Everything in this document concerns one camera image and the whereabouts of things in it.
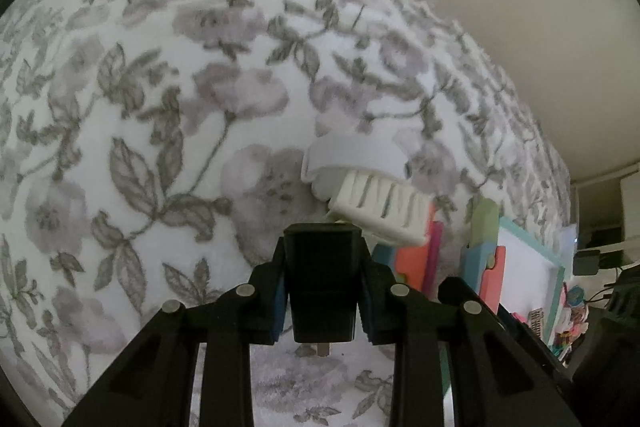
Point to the floral grey white blanket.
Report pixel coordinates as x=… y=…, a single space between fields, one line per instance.
x=151 y=149

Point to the black power adapter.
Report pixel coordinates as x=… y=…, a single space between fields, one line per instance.
x=321 y=281

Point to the white router box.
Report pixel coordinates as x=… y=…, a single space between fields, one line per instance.
x=568 y=241

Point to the gold white lighter stick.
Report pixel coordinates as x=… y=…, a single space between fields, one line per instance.
x=535 y=321

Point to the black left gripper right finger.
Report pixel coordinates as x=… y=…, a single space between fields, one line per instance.
x=458 y=346

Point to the magenta comb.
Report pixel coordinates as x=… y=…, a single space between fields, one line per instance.
x=433 y=257

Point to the teal rimmed white tray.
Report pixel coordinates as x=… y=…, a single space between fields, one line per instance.
x=533 y=278

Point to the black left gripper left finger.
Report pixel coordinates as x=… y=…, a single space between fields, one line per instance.
x=192 y=362

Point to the green foam piece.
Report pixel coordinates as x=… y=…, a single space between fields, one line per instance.
x=484 y=224

